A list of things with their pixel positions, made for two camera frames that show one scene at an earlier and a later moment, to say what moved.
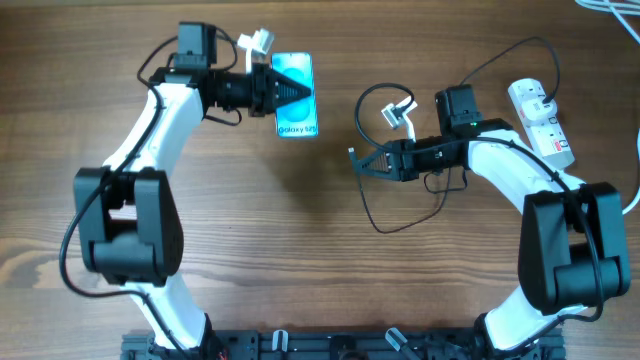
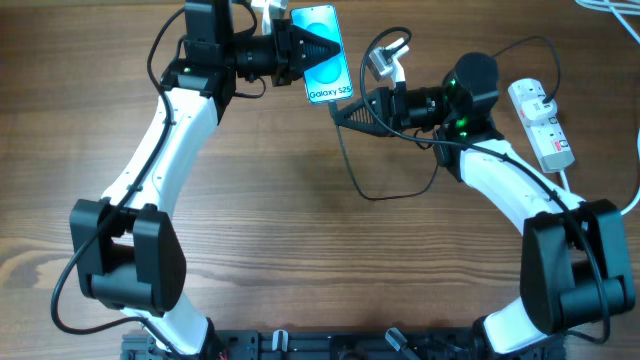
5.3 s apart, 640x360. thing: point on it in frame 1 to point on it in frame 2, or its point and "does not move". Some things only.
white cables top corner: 619,7 does not move
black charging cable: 448,170 to 438,161
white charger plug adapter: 535,109 does not move
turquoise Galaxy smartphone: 298,120 to 330,80
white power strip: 547,139 does not move
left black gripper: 263,93 to 285,56
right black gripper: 397,172 to 390,109
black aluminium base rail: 338,344 does not move
